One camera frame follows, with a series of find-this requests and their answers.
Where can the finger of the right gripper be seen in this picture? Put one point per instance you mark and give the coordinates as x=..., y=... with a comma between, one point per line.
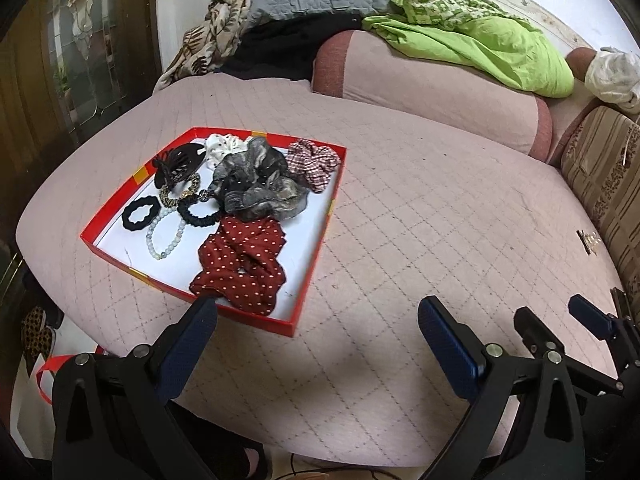
x=620, y=335
x=539, y=340

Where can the leaf print beige cloth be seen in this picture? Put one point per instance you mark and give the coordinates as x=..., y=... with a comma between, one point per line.
x=206, y=47

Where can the red polka dot scrunchie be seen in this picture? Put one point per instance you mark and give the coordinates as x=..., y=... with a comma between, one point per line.
x=240, y=264

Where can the white bag red handle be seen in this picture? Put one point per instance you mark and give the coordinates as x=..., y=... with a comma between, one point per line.
x=31, y=423

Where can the black hair claw clip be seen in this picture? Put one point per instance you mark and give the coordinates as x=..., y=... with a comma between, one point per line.
x=177, y=164

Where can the wooden glass door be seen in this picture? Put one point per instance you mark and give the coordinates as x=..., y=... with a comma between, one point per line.
x=69, y=68

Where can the red shallow box tray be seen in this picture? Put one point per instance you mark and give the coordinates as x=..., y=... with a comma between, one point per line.
x=107, y=238

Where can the pink quilted mattress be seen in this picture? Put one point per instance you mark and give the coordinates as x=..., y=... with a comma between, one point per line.
x=423, y=209

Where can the pink checked scrunchie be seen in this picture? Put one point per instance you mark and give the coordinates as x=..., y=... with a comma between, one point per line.
x=313, y=162

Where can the grey satin scrunchie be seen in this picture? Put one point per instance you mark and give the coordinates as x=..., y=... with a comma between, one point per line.
x=256, y=184

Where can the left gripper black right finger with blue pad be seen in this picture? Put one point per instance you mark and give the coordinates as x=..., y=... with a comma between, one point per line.
x=457, y=350

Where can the pink bolster pillow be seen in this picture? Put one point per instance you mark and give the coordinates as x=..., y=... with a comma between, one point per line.
x=359, y=66

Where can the green crumpled cloth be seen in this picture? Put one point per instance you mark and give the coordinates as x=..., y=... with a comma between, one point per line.
x=477, y=34

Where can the black cloth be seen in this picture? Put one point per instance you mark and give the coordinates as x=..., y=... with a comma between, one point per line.
x=287, y=49

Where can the small gold hair pin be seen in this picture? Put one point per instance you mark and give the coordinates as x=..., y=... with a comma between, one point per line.
x=590, y=240

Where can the white cherry print scrunchie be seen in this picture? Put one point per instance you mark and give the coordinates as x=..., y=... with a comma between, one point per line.
x=218, y=146

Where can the striped brown cushion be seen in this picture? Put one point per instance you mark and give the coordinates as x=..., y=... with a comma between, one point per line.
x=601, y=166

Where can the white plastic bag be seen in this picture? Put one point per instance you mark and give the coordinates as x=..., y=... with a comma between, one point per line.
x=613, y=77

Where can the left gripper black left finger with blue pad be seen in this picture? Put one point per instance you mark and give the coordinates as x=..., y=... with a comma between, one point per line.
x=178, y=349

